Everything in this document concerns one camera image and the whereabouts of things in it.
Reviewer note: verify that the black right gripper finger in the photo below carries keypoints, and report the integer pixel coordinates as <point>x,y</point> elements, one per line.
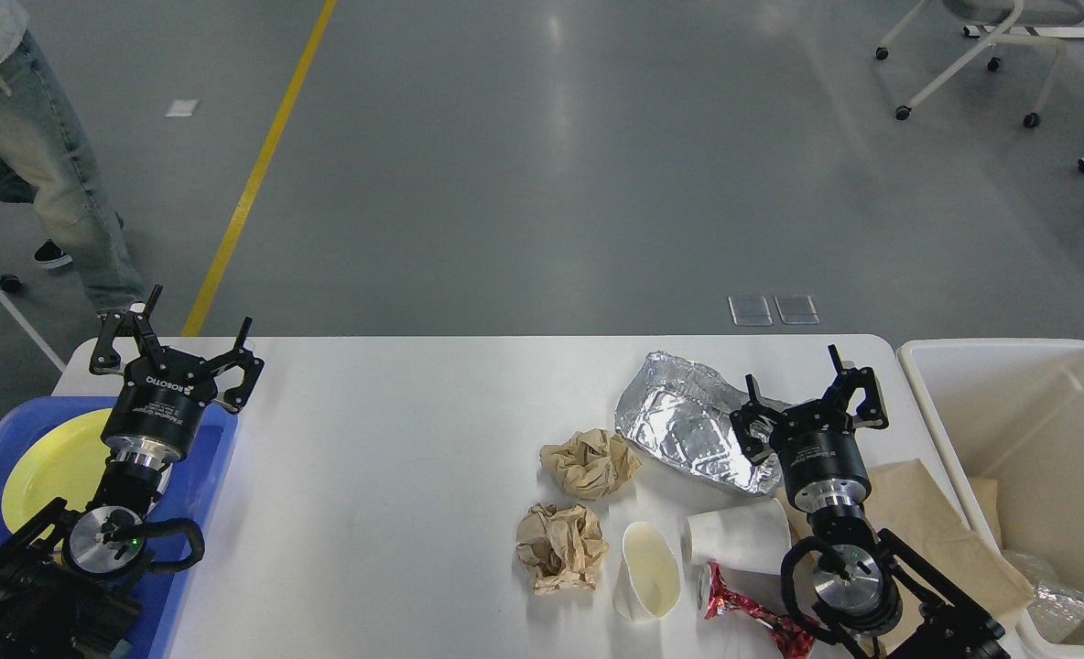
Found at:
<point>855,395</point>
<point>755,423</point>

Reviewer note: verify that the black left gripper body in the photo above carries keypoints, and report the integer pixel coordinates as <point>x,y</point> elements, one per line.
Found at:
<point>156,416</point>

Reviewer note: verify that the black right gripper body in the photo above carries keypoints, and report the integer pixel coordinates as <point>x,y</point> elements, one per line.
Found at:
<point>819,456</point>

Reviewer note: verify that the brown paper bag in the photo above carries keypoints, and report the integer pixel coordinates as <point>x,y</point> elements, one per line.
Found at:
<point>908,502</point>

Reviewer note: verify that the yellow plastic plate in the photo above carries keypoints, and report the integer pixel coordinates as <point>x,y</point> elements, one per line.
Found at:
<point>68,462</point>

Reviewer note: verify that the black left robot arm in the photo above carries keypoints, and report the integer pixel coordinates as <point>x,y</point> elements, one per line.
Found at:
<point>67,578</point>

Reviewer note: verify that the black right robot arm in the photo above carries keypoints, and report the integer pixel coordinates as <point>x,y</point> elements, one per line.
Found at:
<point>843,582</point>

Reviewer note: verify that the white pink plate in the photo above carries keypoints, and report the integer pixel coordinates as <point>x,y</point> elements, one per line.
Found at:
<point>165,480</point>

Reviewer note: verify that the white paper cup lying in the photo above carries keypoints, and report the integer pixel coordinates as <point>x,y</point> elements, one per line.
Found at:
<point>753,537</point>

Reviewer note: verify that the crumpled aluminium foil tray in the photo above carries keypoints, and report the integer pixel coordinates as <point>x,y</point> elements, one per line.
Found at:
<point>679,412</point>

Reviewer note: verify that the right floor socket plate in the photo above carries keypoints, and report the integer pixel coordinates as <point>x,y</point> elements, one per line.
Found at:
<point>797,309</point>

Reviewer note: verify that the floor socket plate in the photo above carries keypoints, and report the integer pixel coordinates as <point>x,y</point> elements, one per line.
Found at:
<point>797,309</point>
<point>750,311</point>

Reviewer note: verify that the brown paper in bin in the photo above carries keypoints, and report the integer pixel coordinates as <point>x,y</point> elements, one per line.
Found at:
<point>986,492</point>

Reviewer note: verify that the left floor socket plate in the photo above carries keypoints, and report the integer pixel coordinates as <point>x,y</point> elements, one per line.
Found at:
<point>750,311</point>

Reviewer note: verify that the red foil wrapper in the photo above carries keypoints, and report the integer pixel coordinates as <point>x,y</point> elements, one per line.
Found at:
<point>716,599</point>

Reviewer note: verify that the crumpled brown paper upper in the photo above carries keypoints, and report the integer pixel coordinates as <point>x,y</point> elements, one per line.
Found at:
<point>591,464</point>

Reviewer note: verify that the crumpled brown paper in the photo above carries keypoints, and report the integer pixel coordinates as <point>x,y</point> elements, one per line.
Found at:
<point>591,464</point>
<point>561,548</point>

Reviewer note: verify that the cream paper cup open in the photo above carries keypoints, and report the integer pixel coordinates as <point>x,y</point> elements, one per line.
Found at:
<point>648,584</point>

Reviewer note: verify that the white waste bin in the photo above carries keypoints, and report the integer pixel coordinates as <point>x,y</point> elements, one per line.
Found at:
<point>1013,409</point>

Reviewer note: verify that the white paper on floor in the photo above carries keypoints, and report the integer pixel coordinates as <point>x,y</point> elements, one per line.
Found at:
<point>182,108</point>

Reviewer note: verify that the crumpled brown paper lower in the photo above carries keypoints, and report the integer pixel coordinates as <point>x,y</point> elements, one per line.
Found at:
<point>561,548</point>

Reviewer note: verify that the person in jeans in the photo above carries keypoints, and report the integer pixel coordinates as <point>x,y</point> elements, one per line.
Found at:
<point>46,161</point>

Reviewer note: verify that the foil scrap in bin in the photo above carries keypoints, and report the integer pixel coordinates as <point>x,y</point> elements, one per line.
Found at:
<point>1057,609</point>

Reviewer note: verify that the white rolling chair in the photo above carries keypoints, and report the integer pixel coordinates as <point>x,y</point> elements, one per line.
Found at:
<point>1024,23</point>

